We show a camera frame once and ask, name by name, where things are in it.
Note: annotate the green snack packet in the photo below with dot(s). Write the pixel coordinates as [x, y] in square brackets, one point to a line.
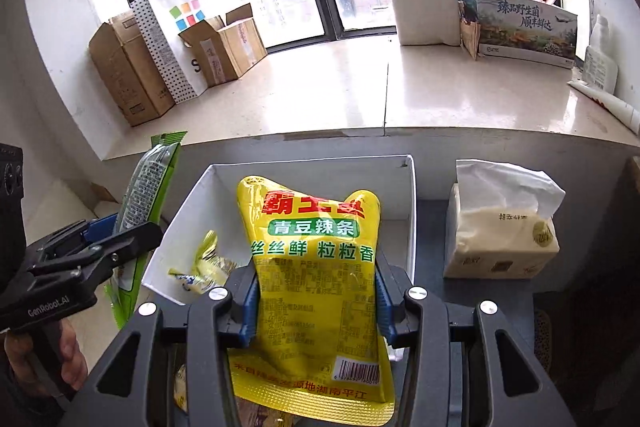
[145, 187]

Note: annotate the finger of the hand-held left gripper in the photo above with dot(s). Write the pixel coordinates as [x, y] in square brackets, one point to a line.
[132, 241]
[102, 227]

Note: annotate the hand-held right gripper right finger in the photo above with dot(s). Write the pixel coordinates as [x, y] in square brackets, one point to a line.
[386, 309]

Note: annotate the person's left hand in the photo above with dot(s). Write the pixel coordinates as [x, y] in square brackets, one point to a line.
[72, 357]

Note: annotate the white plastic bottle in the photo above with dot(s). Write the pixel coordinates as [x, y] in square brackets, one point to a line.
[600, 57]

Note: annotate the white polka dot paper bag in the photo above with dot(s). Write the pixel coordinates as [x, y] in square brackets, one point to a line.
[170, 39]

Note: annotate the tall brown cardboard box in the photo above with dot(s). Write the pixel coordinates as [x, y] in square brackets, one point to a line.
[125, 72]

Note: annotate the small yellow snack packet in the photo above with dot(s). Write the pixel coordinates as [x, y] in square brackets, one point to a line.
[210, 264]

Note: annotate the white foam box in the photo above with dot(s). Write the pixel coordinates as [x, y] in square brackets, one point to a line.
[425, 12]

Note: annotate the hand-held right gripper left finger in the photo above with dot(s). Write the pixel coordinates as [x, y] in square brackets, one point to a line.
[247, 309]

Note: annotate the large yellow snack bag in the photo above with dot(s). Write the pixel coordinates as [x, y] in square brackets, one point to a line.
[310, 257]

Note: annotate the open brown cardboard box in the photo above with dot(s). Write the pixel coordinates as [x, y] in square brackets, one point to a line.
[235, 52]

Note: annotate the small brown snack packet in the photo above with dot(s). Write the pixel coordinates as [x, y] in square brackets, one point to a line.
[257, 413]

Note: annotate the small brown paper bag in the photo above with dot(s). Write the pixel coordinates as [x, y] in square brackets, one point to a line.
[469, 39]

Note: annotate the beige sofa cushion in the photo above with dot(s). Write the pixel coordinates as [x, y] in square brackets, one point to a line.
[65, 212]

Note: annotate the white tube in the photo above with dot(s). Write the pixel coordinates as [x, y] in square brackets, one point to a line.
[607, 104]

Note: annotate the beige tissue pack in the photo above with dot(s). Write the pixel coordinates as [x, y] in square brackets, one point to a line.
[490, 239]

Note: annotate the landscape printed box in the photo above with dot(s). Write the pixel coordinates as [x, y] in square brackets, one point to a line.
[525, 32]

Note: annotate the white cardboard box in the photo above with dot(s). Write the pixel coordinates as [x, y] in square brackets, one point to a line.
[310, 168]

